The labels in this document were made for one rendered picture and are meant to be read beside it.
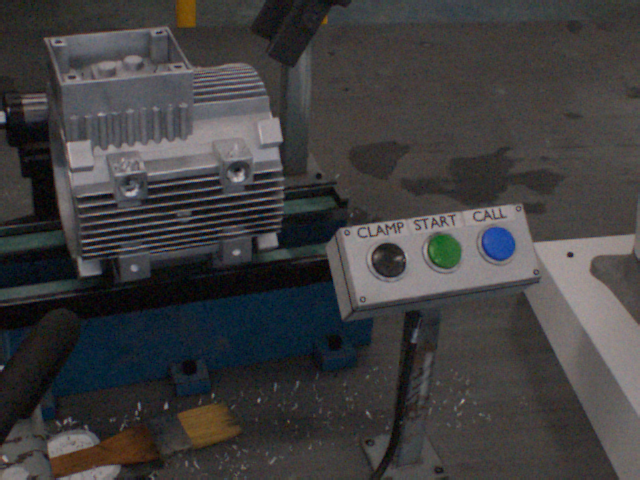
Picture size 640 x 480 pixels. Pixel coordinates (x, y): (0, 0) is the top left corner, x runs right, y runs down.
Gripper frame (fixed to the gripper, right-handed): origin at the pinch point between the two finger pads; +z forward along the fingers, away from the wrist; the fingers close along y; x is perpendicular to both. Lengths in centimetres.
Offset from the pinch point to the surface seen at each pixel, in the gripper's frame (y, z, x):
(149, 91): -0.9, 12.0, -7.8
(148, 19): -268, 85, 92
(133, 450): 11.4, 42.2, 4.1
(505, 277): 23.2, 6.3, 18.3
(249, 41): -78, 25, 36
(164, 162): 1.1, 17.1, -3.8
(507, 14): -248, 22, 200
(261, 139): 1.3, 11.3, 3.5
